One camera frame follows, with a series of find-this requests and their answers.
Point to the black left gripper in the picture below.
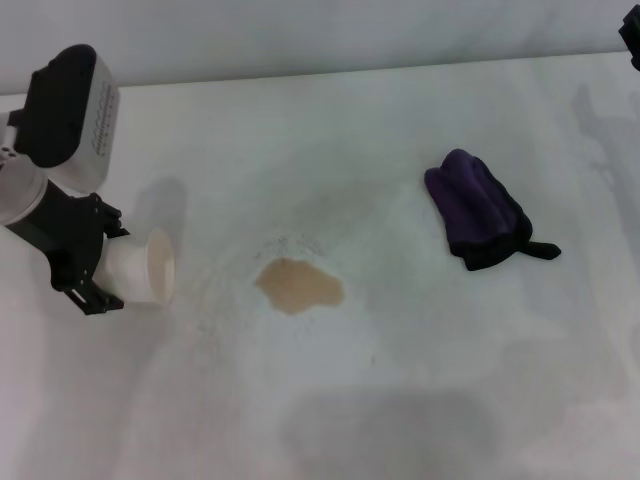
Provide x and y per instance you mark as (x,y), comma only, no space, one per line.
(70,235)

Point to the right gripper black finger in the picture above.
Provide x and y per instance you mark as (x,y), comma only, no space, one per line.
(632,40)

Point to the white paper cup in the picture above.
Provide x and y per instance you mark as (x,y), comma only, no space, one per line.
(145,267)

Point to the purple rag with black edge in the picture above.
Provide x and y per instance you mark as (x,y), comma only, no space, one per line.
(475,207)

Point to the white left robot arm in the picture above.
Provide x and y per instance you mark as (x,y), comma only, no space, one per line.
(17,192)

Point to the brown water stain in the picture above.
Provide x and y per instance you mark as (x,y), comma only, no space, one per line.
(300,286)

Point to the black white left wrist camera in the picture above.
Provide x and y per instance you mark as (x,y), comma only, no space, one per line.
(65,115)

